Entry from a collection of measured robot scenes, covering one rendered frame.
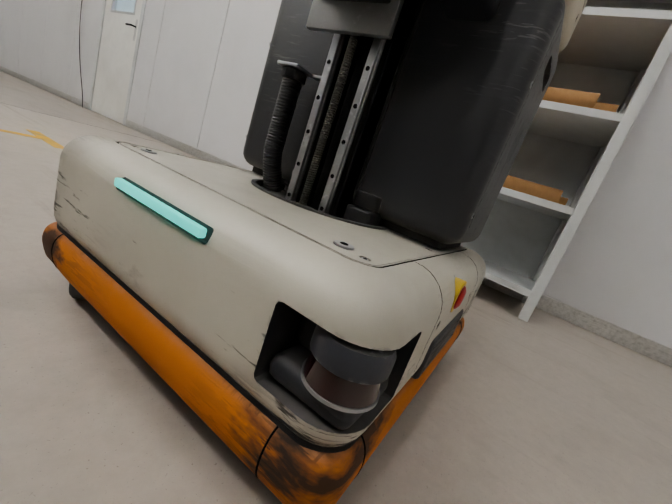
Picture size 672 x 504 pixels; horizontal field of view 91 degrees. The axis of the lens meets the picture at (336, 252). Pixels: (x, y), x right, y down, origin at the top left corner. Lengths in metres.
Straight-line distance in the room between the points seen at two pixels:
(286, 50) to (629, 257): 1.84
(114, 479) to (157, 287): 0.20
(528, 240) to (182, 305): 1.90
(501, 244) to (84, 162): 1.92
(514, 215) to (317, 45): 1.59
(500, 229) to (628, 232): 0.56
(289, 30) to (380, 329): 0.68
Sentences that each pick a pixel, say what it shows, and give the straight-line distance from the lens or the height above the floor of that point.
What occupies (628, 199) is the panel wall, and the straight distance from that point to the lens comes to 2.15.
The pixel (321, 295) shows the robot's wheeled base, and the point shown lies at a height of 0.26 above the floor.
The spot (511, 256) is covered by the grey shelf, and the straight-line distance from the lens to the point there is 2.10.
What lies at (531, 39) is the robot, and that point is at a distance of 0.62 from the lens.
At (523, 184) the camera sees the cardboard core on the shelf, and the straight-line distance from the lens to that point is 1.82.
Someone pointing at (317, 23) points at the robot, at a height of 0.56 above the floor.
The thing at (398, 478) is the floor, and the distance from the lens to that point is 0.54.
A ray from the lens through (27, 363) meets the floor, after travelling 0.59.
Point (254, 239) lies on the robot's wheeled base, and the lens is 0.33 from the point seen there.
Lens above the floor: 0.36
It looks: 14 degrees down
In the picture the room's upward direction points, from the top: 19 degrees clockwise
